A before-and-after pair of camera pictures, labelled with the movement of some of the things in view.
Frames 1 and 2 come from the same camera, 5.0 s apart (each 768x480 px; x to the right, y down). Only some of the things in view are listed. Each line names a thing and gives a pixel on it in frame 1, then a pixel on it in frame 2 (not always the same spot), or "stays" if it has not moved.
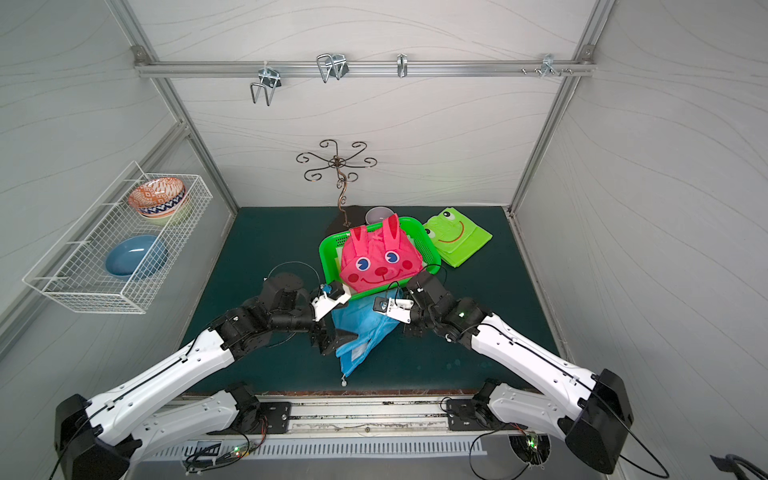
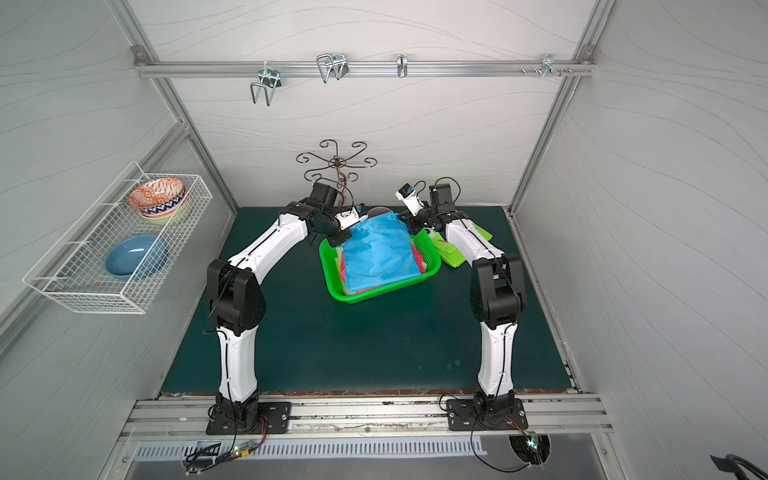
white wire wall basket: [119, 254] stays
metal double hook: [270, 79] stays
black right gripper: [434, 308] → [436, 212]
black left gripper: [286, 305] → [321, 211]
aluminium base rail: [419, 416] stays
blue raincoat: [373, 327] → [379, 250]
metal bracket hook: [548, 65] stays
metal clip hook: [332, 65] stays
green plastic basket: [413, 230] stays
